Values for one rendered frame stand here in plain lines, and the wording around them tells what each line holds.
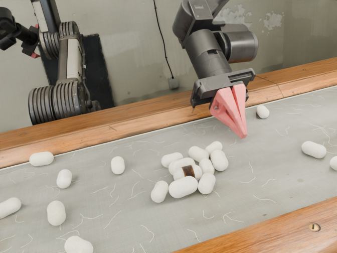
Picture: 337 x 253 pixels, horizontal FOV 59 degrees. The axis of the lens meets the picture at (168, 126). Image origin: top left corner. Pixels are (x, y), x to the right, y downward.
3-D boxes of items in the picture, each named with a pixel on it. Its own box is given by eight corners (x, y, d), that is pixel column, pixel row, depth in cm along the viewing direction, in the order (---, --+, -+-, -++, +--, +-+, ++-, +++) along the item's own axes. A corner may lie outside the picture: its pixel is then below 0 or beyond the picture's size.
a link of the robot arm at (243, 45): (173, 28, 61) (186, -5, 53) (222, 25, 64) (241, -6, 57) (191, 79, 57) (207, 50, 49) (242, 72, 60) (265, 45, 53)
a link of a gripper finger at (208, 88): (266, 122, 44) (239, 73, 48) (220, 134, 42) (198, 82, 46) (251, 142, 50) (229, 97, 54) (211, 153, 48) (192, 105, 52)
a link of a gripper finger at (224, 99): (280, 118, 44) (253, 70, 48) (236, 130, 43) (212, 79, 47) (264, 138, 50) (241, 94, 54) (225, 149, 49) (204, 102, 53)
